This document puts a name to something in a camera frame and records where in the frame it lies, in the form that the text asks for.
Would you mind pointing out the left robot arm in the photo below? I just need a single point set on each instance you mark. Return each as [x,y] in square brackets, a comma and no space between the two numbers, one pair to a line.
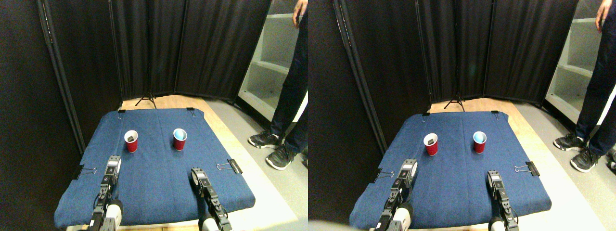
[113,211]
[403,212]

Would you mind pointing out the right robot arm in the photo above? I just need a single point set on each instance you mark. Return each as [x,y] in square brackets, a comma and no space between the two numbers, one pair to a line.
[498,225]
[208,225]

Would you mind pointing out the person's hand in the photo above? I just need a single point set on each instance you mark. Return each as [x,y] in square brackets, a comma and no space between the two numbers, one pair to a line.
[298,12]
[602,13]

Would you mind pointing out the person's legs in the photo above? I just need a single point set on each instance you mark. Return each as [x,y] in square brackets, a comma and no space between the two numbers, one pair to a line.
[288,96]
[596,86]

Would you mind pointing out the dark blue cloth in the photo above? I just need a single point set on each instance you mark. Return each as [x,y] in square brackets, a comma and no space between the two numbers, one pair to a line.
[159,183]
[452,192]

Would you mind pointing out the red cup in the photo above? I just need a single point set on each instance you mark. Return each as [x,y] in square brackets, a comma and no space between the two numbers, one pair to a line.
[431,149]
[480,147]
[132,146]
[180,144]

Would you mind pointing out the black curtain stand pole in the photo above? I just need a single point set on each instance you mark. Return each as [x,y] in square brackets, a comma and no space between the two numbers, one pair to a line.
[57,72]
[356,72]

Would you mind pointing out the black curtain stand foot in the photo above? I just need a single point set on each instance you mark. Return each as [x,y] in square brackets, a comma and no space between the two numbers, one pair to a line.
[150,98]
[457,101]

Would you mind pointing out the pale blue ball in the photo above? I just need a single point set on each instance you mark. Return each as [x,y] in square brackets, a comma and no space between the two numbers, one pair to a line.
[179,133]
[479,137]

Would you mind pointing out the white shelf unit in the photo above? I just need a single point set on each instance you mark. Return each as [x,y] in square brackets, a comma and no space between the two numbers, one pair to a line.
[570,82]
[269,77]

